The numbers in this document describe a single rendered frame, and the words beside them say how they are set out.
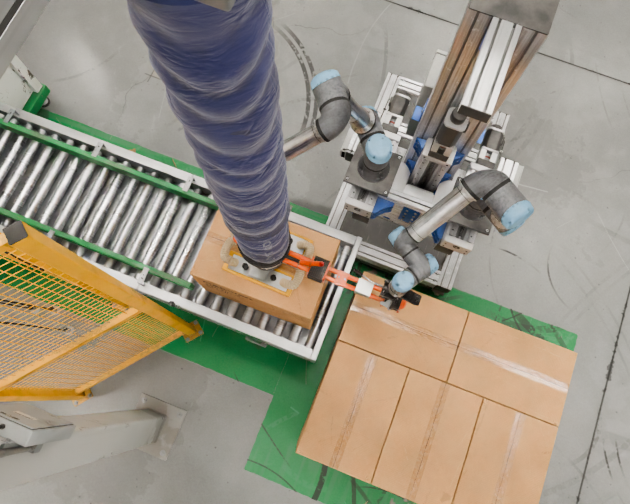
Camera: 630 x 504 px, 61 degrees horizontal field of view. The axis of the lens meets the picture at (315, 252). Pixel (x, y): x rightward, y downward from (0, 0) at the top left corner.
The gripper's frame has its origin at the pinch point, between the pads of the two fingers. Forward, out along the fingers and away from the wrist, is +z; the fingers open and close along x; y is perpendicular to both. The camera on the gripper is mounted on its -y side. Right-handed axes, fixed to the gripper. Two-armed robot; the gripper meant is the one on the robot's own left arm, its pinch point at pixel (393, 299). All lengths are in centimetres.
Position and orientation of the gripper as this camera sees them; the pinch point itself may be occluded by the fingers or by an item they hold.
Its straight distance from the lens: 235.0
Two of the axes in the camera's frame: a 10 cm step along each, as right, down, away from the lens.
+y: -9.2, -3.7, 0.8
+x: -3.8, 8.9, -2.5
